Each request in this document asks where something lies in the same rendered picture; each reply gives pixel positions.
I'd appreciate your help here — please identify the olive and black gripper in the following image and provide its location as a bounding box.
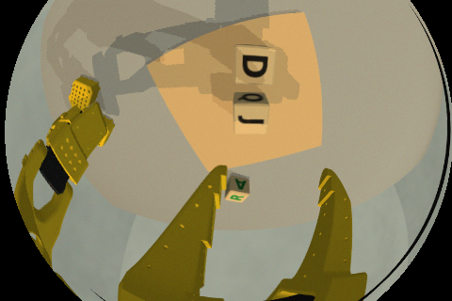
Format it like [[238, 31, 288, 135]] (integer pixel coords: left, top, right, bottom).
[[118, 27, 450, 301]]

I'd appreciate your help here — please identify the orange flat mat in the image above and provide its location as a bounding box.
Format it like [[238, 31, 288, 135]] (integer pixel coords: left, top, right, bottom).
[[147, 12, 322, 172]]

